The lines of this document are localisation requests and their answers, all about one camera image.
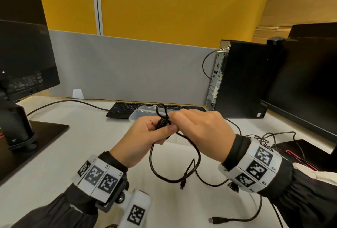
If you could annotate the person's left hand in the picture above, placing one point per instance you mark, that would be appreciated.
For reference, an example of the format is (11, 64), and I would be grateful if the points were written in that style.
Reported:
(137, 141)

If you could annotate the person's right hand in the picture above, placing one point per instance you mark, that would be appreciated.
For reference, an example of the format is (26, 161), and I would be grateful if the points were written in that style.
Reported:
(208, 133)

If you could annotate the clear plastic compartment box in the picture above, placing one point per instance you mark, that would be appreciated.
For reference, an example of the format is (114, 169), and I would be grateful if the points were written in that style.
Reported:
(139, 113)

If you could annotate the person's right forearm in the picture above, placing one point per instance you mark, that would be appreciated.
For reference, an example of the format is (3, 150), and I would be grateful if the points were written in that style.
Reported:
(302, 196)

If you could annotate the person's left forearm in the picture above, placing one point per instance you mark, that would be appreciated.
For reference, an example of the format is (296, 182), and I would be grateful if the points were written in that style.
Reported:
(52, 212)

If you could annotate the black keyboard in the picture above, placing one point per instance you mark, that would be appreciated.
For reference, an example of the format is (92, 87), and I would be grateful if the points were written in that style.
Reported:
(121, 109)

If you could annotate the left wrist marker band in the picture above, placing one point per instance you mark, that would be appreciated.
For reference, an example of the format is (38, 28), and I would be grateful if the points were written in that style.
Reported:
(97, 177)

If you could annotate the wrist marker band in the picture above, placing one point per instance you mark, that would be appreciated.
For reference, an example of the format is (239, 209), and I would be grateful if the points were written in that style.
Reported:
(252, 167)
(97, 177)

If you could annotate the right wrist marker band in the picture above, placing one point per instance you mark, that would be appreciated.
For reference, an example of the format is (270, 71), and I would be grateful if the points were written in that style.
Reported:
(252, 167)

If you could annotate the black desktop computer tower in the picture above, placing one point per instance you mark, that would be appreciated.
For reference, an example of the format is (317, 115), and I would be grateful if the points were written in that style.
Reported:
(247, 77)

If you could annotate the grey desk partition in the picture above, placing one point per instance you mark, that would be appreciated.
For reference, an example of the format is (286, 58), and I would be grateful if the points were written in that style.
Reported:
(131, 69)

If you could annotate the wide black monitor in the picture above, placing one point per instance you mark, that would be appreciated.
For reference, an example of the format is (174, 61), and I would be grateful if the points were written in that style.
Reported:
(308, 83)

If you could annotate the grey webcam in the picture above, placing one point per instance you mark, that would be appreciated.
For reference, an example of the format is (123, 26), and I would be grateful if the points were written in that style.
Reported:
(276, 40)

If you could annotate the yellow partition panel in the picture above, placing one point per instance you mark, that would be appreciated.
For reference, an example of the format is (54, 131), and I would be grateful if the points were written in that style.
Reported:
(179, 11)

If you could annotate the black monitor with square stand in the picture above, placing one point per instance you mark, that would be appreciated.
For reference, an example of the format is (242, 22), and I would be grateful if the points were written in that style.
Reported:
(26, 51)

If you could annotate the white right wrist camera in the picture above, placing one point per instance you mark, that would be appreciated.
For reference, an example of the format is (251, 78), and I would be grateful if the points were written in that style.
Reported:
(233, 187)

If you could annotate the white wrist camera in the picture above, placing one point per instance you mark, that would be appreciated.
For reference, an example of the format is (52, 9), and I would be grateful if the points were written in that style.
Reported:
(233, 187)
(137, 209)

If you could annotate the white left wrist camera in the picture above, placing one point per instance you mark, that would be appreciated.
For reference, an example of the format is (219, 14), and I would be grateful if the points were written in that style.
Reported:
(137, 209)

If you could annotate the small white plastic bracket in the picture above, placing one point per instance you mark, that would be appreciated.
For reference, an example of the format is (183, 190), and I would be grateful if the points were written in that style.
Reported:
(78, 94)

